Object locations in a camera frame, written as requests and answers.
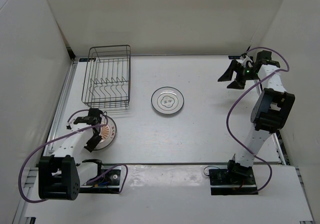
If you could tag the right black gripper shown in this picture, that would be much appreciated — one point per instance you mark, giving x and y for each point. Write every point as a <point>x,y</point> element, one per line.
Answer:
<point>238,83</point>

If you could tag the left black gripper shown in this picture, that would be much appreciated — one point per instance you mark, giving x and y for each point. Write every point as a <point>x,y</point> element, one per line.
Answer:
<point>90,146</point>

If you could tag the orange patterned plate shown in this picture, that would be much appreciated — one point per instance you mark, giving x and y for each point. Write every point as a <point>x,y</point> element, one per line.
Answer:
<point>108,134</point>

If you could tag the green-rimmed white plate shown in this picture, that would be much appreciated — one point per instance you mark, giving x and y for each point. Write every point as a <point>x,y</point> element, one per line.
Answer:
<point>172,101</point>
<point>155,101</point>

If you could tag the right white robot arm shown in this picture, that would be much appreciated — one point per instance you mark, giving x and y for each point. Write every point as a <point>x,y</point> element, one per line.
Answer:
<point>271,110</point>

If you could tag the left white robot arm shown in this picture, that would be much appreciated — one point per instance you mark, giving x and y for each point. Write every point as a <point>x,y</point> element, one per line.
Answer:
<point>61,175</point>

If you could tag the blue corner label right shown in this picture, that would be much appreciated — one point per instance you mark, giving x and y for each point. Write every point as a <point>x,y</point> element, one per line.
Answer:
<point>231,57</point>

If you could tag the blue corner label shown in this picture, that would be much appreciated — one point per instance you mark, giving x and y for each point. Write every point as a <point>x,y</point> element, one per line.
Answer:
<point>87,59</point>
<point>231,57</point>

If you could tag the blue corner label left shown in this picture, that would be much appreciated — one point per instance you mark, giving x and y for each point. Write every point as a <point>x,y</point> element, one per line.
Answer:
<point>87,59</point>

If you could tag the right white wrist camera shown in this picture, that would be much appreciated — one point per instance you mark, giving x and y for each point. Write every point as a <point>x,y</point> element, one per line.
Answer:
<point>246,61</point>

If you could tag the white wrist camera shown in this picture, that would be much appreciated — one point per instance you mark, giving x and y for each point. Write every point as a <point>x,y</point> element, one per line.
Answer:
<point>70,125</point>
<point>246,61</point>

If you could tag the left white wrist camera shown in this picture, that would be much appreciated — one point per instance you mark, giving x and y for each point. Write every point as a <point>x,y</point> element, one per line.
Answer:
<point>70,125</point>

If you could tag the wire dish rack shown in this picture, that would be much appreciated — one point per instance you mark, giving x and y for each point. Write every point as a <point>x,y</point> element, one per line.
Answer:
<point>107,81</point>

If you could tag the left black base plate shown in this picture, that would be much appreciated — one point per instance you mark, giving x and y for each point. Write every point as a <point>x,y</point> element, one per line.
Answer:
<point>108,184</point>

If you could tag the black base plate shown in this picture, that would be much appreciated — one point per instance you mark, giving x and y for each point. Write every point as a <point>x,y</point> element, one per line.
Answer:
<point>225,183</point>
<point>108,184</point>

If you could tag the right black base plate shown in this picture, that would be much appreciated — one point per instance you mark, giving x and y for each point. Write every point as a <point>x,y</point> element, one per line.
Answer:
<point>225,183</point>

